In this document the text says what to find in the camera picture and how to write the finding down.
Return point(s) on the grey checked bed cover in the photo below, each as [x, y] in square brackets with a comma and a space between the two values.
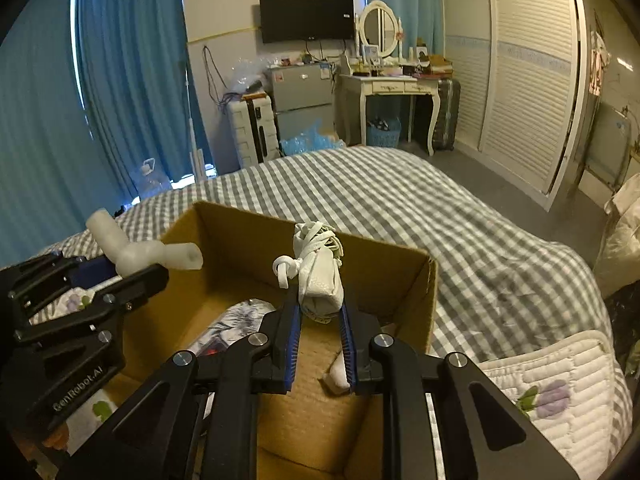
[501, 291]

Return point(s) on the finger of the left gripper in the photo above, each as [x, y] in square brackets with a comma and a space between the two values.
[30, 286]
[121, 297]

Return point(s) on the dark suitcase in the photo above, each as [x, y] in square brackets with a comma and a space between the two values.
[447, 118]

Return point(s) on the blue laundry basket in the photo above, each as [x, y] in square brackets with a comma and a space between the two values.
[383, 133]

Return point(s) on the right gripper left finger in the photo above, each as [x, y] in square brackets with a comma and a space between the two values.
[196, 416]

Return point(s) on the clear plastic bag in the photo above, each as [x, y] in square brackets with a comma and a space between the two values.
[248, 76]

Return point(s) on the clear water jug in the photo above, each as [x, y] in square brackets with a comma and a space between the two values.
[150, 179]

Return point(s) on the left teal curtain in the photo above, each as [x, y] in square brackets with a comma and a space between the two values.
[90, 90]

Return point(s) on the black wall television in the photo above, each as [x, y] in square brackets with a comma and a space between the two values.
[306, 20]

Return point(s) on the oval vanity mirror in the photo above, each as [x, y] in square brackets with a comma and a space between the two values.
[378, 27]

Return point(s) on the white sliding wardrobe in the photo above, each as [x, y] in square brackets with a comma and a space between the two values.
[522, 66]

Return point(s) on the floral tissue box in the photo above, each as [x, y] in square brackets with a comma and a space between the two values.
[237, 322]

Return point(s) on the white bone-shaped plush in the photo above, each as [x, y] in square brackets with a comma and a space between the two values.
[131, 257]

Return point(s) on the white sock bundle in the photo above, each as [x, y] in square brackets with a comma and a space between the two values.
[316, 265]

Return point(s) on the cream plush toy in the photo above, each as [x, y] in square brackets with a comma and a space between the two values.
[335, 378]

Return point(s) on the white suitcase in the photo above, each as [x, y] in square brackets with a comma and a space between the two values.
[254, 130]

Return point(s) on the blue plastic bag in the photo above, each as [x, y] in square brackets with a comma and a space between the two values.
[311, 140]

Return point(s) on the small grey refrigerator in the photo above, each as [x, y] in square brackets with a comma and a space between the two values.
[302, 97]

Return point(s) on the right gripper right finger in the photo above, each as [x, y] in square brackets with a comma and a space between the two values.
[442, 414]

